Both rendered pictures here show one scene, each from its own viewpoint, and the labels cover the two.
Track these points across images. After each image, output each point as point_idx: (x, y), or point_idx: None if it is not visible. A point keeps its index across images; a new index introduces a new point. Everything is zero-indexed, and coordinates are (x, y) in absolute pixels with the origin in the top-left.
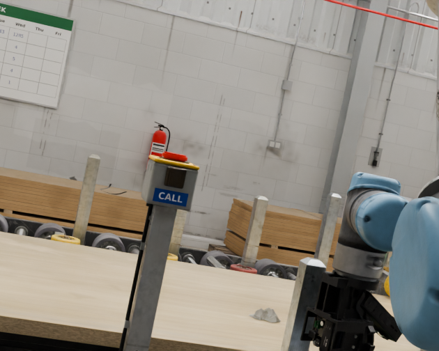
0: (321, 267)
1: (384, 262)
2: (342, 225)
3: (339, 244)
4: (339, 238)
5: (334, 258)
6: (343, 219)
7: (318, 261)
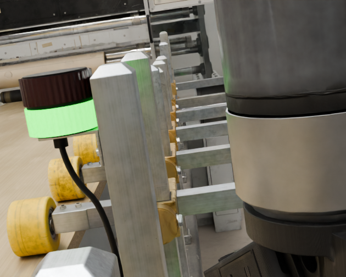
0: (114, 262)
1: None
2: (328, 38)
3: (340, 115)
4: (318, 97)
5: (325, 180)
6: (327, 10)
7: (93, 252)
